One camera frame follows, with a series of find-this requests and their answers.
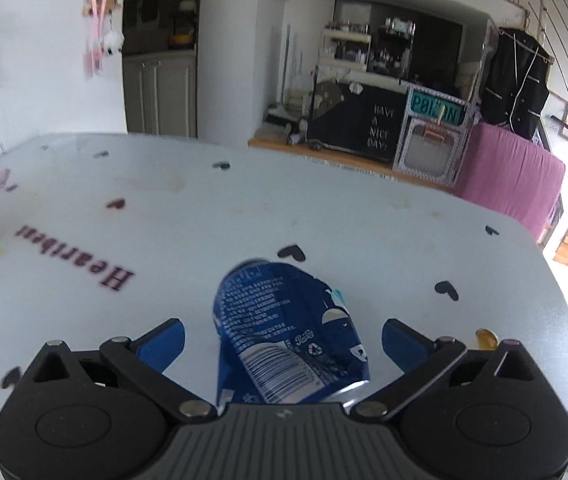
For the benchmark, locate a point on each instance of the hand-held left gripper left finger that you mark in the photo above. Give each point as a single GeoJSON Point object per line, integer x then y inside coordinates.
{"type": "Point", "coordinates": [161, 342]}

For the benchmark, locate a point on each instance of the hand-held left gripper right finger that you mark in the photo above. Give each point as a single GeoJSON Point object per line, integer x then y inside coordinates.
{"type": "Point", "coordinates": [404, 345]}

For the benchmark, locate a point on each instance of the crushed blue drink can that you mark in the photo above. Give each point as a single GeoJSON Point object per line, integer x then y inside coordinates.
{"type": "Point", "coordinates": [289, 330]}

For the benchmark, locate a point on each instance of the pink cloth-covered furniture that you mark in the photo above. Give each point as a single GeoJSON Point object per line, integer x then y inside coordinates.
{"type": "Point", "coordinates": [509, 180]}

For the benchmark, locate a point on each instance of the cardboard toy oven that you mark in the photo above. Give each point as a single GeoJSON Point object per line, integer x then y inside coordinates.
{"type": "Point", "coordinates": [431, 145]}

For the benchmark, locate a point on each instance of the wooden platform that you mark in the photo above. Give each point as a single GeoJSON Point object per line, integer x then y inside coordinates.
{"type": "Point", "coordinates": [324, 152]}

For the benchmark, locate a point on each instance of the black lettered sign board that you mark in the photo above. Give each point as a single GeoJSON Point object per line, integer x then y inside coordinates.
{"type": "Point", "coordinates": [359, 120]}

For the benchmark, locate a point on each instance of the cream cabinet doors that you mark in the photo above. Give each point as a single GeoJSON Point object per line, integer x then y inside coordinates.
{"type": "Point", "coordinates": [161, 95]}

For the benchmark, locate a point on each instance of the hanging black jacket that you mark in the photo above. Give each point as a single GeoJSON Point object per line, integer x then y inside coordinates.
{"type": "Point", "coordinates": [514, 85]}

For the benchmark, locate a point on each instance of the coffee machine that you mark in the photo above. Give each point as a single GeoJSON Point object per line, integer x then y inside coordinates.
{"type": "Point", "coordinates": [395, 42]}

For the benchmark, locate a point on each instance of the white plush toy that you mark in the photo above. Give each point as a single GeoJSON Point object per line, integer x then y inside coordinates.
{"type": "Point", "coordinates": [112, 42]}

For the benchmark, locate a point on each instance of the white kitchen shelf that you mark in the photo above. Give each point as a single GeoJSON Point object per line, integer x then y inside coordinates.
{"type": "Point", "coordinates": [345, 45]}

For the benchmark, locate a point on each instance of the yellow pot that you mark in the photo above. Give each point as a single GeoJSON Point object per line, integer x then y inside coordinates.
{"type": "Point", "coordinates": [183, 36]}

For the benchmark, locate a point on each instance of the wooden picture frame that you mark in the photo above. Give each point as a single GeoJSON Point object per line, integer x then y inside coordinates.
{"type": "Point", "coordinates": [561, 115]}

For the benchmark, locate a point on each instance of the pink ribbon wall decoration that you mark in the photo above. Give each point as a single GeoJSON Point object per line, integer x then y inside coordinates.
{"type": "Point", "coordinates": [96, 15]}

